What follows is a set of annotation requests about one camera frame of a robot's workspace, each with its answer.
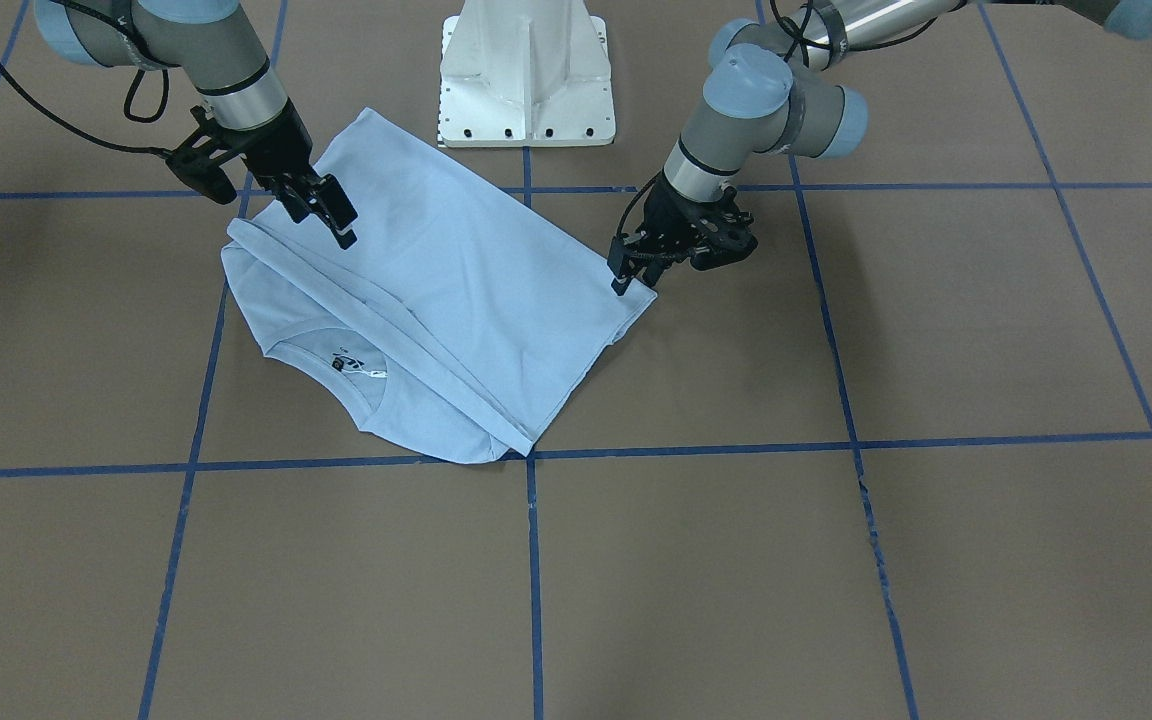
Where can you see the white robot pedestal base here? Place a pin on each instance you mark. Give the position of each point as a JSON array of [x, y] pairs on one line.
[[525, 74]]

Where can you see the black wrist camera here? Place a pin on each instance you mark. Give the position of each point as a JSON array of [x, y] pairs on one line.
[[198, 162], [723, 232]]

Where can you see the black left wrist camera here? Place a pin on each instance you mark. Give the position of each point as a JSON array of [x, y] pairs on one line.
[[723, 232]]

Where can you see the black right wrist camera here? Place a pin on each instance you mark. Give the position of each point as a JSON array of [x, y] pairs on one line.
[[198, 162]]

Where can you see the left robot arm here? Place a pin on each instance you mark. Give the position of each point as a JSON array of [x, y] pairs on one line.
[[765, 95]]

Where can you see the white hang tag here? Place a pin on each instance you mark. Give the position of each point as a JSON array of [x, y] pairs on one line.
[[363, 371]]

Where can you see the light blue t-shirt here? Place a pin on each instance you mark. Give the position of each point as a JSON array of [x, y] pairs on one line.
[[485, 315]]

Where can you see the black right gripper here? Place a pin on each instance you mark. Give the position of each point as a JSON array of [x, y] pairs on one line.
[[277, 153]]

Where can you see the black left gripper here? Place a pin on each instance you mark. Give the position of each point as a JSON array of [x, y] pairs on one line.
[[663, 213]]

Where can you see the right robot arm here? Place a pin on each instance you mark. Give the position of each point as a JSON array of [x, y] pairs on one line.
[[244, 111]]

